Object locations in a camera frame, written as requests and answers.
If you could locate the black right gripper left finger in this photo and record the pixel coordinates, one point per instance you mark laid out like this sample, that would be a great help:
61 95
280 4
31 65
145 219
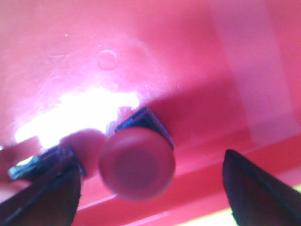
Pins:
52 200

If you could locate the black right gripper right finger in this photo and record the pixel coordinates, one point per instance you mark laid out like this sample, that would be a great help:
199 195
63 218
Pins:
238 168

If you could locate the red mushroom push button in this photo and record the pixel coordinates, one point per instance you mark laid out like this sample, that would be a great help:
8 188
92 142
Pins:
83 145
138 161

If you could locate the yellow plastic tray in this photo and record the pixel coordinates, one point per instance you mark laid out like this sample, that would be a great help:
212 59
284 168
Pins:
256 203

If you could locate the red plastic tray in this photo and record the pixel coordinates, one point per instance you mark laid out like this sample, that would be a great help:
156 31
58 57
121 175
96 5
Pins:
220 74

